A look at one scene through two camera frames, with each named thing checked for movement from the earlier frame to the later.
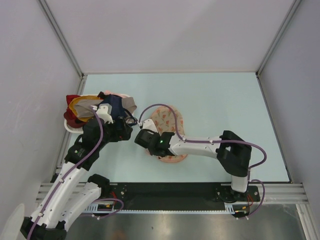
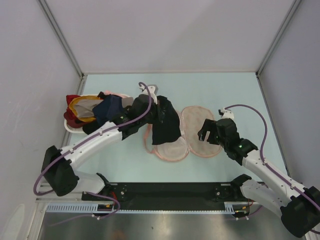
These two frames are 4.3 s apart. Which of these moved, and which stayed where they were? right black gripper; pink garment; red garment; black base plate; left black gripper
Moved: right black gripper; left black gripper
Stayed: pink garment; red garment; black base plate
